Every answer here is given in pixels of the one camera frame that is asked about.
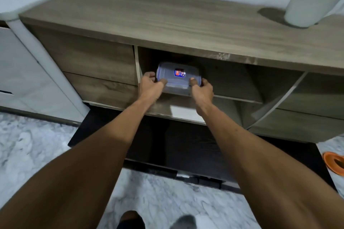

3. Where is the grey wooden cabinet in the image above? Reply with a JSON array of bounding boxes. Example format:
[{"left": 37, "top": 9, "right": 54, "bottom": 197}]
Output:
[{"left": 19, "top": 0, "right": 344, "bottom": 144}]

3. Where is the person's left forearm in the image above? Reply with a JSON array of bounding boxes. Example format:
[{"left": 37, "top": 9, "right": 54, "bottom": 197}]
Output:
[{"left": 0, "top": 99, "right": 156, "bottom": 229}]

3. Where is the person's left hand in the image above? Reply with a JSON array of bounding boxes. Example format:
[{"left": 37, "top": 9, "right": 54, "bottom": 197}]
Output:
[{"left": 138, "top": 72, "right": 168, "bottom": 106}]

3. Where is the person's left foot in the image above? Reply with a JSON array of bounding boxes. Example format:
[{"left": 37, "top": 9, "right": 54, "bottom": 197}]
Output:
[{"left": 116, "top": 211, "right": 146, "bottom": 229}]

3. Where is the person's right forearm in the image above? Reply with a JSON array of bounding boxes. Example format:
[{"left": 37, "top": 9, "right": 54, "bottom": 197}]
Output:
[{"left": 194, "top": 103, "right": 344, "bottom": 229}]

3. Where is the orange round object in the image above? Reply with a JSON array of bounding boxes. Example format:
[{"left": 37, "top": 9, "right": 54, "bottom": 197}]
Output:
[{"left": 322, "top": 152, "right": 344, "bottom": 176}]

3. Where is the dark wooden base board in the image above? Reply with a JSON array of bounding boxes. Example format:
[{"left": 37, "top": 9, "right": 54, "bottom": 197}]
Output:
[{"left": 68, "top": 108, "right": 336, "bottom": 194}]

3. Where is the person's right hand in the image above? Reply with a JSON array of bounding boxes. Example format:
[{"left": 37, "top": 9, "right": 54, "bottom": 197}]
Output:
[{"left": 189, "top": 77, "right": 214, "bottom": 109}]

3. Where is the person's foot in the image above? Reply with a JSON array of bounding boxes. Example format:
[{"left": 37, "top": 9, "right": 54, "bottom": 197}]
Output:
[
  {"left": 116, "top": 211, "right": 146, "bottom": 229},
  {"left": 169, "top": 215, "right": 199, "bottom": 229}
]

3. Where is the clear plastic container with lid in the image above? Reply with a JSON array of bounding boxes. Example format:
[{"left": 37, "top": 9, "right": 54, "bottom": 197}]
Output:
[{"left": 156, "top": 62, "right": 202, "bottom": 97}]

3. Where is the person's right foot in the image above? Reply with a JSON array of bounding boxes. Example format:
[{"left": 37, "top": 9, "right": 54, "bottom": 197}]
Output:
[{"left": 169, "top": 215, "right": 199, "bottom": 229}]

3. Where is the white paper sheet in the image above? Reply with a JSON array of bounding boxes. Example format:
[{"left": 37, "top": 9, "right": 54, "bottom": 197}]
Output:
[{"left": 170, "top": 105, "right": 207, "bottom": 124}]

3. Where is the white cabinet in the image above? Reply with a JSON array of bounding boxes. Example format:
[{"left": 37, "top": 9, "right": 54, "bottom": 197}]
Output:
[{"left": 0, "top": 0, "right": 90, "bottom": 127}]

